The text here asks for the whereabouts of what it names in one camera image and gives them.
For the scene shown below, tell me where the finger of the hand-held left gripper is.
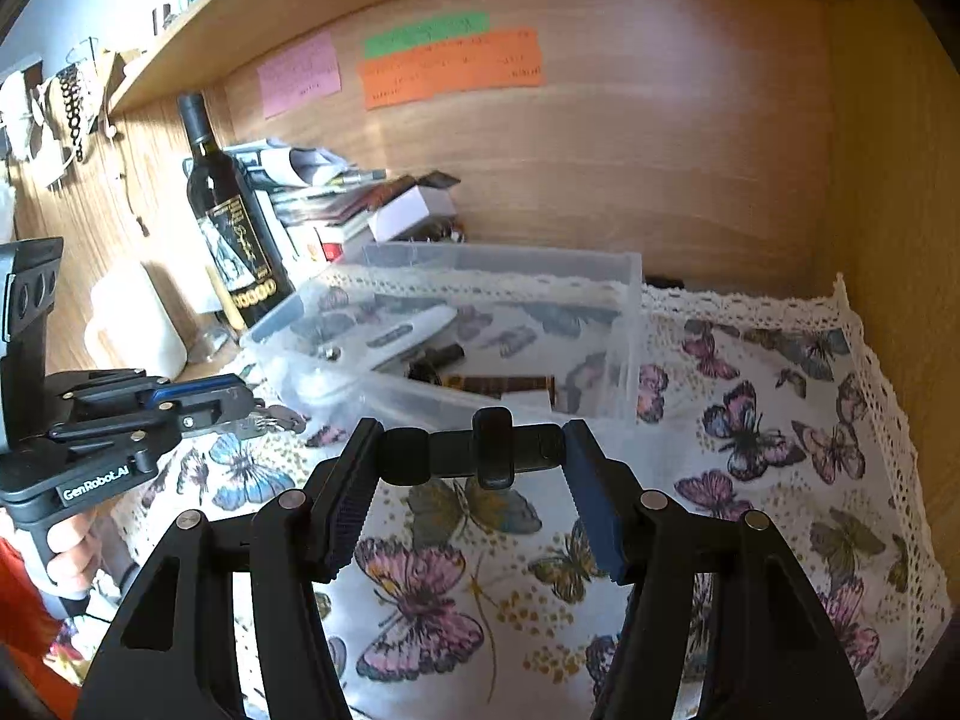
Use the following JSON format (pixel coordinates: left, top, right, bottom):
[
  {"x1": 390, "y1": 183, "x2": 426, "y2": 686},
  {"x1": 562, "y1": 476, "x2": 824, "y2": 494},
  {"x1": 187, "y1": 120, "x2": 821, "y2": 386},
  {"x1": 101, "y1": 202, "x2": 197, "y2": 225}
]
[
  {"x1": 64, "y1": 366, "x2": 252, "y2": 407},
  {"x1": 46, "y1": 397, "x2": 260, "y2": 445}
]

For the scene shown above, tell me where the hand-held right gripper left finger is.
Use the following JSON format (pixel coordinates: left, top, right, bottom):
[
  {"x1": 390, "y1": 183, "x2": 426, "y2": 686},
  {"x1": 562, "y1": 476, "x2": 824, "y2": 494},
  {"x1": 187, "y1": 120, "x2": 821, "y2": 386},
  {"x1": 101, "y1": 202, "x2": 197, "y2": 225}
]
[{"x1": 75, "y1": 418, "x2": 385, "y2": 720}]

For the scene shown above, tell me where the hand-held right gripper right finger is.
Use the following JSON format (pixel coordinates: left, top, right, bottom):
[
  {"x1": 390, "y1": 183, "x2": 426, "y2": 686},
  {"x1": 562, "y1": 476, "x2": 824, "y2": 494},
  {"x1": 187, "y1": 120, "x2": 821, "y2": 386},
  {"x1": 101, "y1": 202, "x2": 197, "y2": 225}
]
[{"x1": 561, "y1": 420, "x2": 871, "y2": 720}]

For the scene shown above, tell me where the key bunch with metal ring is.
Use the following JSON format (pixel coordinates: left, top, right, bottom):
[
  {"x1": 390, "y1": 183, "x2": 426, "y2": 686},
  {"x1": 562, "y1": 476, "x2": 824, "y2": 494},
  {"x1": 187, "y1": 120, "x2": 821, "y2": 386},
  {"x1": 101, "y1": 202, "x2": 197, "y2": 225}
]
[{"x1": 236, "y1": 401, "x2": 308, "y2": 436}]

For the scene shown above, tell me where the black cylindrical item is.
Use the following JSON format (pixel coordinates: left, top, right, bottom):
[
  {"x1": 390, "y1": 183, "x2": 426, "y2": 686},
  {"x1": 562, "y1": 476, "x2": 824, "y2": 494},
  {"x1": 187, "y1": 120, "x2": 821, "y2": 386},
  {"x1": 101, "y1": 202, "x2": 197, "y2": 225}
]
[{"x1": 382, "y1": 406, "x2": 567, "y2": 492}]

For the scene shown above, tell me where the brown striped bar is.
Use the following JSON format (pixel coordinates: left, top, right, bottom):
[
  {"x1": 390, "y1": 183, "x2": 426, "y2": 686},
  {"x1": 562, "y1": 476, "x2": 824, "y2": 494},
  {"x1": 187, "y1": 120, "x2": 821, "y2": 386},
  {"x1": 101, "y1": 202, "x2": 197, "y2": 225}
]
[{"x1": 442, "y1": 373, "x2": 557, "y2": 410}]

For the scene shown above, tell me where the small black tube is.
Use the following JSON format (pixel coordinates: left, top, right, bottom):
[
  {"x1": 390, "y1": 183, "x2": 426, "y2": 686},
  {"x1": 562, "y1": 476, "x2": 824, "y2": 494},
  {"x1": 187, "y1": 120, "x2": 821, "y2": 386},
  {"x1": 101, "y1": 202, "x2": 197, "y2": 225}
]
[{"x1": 409, "y1": 343, "x2": 466, "y2": 383}]

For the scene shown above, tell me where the white oblong plastic tool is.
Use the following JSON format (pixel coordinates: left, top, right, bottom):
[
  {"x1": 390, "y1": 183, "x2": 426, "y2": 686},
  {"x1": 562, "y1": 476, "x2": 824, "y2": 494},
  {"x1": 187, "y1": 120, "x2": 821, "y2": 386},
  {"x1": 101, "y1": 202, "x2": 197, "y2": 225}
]
[{"x1": 367, "y1": 307, "x2": 460, "y2": 361}]

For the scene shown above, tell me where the clear plastic container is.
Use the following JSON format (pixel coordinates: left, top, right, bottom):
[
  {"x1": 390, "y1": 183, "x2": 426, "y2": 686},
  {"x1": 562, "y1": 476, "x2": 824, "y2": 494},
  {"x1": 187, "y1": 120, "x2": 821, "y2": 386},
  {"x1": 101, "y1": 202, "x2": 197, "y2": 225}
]
[{"x1": 240, "y1": 242, "x2": 646, "y2": 425}]

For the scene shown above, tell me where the person's left hand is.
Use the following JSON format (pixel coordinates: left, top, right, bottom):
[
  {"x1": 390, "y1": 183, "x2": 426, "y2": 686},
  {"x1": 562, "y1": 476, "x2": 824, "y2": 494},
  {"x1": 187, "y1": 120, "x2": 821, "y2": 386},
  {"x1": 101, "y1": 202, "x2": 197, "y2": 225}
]
[{"x1": 45, "y1": 506, "x2": 102, "y2": 601}]

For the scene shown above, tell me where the white plastic bottle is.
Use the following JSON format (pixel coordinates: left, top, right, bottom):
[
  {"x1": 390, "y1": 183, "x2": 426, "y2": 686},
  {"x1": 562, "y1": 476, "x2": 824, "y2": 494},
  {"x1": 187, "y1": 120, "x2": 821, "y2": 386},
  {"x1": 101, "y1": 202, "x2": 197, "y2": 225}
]
[{"x1": 84, "y1": 261, "x2": 188, "y2": 383}]

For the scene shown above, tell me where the butterfly print lace cloth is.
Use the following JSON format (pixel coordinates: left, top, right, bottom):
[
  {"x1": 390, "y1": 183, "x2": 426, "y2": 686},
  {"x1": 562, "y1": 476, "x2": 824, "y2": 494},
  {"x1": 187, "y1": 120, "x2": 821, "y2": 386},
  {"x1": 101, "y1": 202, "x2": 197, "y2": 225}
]
[{"x1": 112, "y1": 274, "x2": 938, "y2": 720}]

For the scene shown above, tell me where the dark wine bottle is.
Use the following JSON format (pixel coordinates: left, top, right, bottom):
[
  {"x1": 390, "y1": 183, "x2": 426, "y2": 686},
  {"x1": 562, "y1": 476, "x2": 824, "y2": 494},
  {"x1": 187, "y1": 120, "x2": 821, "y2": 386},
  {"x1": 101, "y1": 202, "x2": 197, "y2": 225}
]
[{"x1": 176, "y1": 92, "x2": 297, "y2": 331}]

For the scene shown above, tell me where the red clothing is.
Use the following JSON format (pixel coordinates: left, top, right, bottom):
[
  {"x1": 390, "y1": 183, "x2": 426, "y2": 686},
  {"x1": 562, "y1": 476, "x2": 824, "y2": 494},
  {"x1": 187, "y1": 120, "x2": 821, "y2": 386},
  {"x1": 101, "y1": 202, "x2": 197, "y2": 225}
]
[{"x1": 0, "y1": 532, "x2": 83, "y2": 691}]

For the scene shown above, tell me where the stack of books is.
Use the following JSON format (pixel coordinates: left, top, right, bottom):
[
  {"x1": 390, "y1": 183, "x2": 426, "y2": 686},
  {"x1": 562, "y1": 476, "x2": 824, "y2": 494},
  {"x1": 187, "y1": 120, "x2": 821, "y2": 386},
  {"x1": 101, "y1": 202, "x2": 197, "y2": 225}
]
[{"x1": 255, "y1": 172, "x2": 421, "y2": 263}]

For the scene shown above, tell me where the fluffy white cloth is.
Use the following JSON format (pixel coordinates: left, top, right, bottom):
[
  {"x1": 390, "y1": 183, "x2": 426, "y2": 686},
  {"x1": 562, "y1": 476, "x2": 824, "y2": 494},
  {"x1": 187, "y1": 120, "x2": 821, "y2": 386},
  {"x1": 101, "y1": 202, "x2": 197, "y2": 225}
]
[{"x1": 0, "y1": 75, "x2": 46, "y2": 158}]

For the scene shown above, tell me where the small white box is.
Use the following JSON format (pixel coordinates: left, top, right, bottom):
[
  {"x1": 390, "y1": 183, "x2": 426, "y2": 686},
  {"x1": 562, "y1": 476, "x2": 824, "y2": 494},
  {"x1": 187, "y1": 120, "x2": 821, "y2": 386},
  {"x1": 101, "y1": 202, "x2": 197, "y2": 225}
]
[{"x1": 367, "y1": 186, "x2": 458, "y2": 241}]

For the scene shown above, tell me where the pink paper note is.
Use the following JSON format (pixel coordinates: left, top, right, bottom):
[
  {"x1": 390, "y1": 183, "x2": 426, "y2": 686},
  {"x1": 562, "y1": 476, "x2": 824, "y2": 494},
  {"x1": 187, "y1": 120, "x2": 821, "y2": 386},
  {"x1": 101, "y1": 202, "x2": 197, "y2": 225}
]
[{"x1": 257, "y1": 34, "x2": 342, "y2": 119}]

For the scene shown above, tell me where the wooden shelf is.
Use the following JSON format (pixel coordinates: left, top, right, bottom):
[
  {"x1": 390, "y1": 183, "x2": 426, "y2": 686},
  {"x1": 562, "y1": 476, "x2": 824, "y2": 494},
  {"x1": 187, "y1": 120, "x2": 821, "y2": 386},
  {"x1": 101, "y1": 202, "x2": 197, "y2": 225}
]
[{"x1": 109, "y1": 0, "x2": 923, "y2": 117}]

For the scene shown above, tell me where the orange paper note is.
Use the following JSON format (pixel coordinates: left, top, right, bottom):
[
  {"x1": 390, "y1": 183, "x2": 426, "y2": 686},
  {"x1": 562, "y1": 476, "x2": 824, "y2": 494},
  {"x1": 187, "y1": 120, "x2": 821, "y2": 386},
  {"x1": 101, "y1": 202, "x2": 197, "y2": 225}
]
[{"x1": 358, "y1": 28, "x2": 545, "y2": 111}]

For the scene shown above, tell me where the green paper note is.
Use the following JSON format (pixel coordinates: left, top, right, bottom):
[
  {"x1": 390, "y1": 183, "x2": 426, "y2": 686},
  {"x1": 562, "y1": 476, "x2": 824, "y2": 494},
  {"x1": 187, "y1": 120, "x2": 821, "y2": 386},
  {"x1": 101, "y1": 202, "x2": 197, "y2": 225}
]
[{"x1": 362, "y1": 11, "x2": 491, "y2": 59}]

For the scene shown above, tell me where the black bead chain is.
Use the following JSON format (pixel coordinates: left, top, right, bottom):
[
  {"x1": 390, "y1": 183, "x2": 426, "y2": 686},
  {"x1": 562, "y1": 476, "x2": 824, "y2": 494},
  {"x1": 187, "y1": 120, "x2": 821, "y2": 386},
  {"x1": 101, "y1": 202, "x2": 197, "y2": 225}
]
[{"x1": 54, "y1": 64, "x2": 91, "y2": 162}]

